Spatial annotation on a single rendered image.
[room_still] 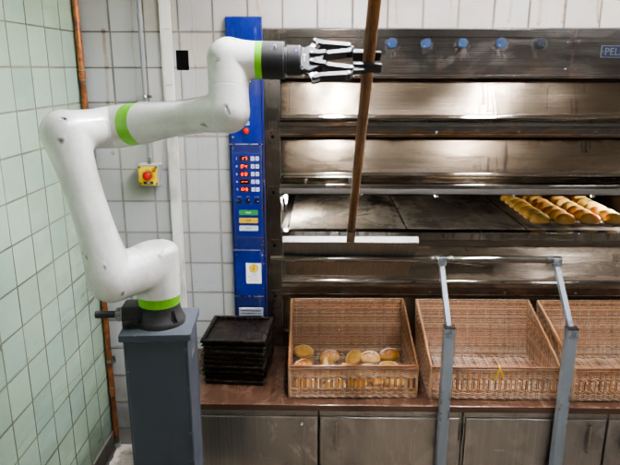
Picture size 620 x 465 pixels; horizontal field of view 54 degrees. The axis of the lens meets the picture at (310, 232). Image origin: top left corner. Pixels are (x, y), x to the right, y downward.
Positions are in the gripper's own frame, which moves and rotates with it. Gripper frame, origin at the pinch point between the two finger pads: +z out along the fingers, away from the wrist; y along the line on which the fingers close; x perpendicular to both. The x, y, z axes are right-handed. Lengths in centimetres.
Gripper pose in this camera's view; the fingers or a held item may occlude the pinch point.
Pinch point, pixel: (367, 61)
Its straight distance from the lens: 158.2
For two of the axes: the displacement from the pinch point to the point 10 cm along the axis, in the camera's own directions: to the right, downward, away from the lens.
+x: -0.1, -4.3, -9.0
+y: -0.2, 9.0, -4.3
